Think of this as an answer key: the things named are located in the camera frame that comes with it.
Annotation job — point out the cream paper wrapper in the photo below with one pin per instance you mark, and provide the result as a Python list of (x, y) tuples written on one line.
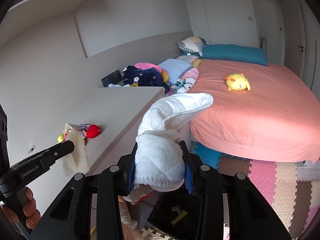
[(77, 155)]

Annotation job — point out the colourful foam floor mats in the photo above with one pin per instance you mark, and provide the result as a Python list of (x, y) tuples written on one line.
[(265, 180)]

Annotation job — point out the light blue folded blanket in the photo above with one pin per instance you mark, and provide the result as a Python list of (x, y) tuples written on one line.
[(175, 67)]

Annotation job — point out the teal pillow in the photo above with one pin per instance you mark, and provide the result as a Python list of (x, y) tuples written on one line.
[(232, 53)]

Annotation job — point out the white door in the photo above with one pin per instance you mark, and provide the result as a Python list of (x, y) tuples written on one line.
[(297, 25)]

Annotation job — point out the grey cabinet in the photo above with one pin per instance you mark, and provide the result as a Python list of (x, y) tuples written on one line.
[(75, 110)]

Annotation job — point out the navy patterned blanket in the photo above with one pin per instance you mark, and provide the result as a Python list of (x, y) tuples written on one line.
[(142, 77)]

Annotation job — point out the yellow chick plush toy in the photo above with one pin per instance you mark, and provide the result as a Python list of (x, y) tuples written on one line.
[(237, 82)]

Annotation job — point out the black box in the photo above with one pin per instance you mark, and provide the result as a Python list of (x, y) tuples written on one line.
[(111, 78)]

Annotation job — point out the white wardrobe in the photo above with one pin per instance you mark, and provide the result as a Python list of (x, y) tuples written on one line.
[(312, 55)]

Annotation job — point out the white wall shelf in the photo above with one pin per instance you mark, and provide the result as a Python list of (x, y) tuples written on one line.
[(50, 2)]

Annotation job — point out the grey yellow patterned pillow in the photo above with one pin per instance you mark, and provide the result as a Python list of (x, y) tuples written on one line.
[(192, 43)]

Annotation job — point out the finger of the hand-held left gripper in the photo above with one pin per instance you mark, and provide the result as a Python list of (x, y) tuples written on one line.
[(61, 150)]

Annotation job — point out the bed with pink sheet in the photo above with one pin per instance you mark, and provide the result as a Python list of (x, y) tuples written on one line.
[(250, 115)]

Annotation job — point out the red plush toy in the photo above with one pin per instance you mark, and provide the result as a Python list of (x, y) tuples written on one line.
[(93, 131)]

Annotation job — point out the person's left hand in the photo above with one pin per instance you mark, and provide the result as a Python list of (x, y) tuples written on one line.
[(28, 201)]

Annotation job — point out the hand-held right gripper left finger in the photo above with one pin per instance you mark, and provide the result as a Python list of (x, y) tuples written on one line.
[(130, 180)]

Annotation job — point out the pink cloth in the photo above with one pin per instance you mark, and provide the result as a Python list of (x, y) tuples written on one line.
[(146, 66)]

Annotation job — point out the pink and white plush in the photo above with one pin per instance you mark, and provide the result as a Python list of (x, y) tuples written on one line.
[(186, 81)]

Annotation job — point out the black trash bin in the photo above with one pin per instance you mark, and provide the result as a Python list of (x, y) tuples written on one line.
[(172, 212)]

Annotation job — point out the purple crumpled wrapper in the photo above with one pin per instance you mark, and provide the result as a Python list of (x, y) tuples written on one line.
[(84, 129)]

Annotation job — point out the yellow-green small toy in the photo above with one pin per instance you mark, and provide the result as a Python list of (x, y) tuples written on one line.
[(60, 138)]

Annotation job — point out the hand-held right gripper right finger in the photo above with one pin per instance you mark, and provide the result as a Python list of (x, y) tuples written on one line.
[(189, 181)]

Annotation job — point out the white cloth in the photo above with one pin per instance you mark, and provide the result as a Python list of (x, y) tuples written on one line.
[(160, 165)]

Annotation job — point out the round desk grommet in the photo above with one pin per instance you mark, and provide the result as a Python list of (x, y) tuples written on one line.
[(31, 150)]

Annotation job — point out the patterned folded blanket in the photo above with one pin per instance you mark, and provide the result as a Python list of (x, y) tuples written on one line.
[(188, 59)]

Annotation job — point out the grey ribbed object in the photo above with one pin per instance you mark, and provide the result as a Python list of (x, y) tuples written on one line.
[(308, 172)]

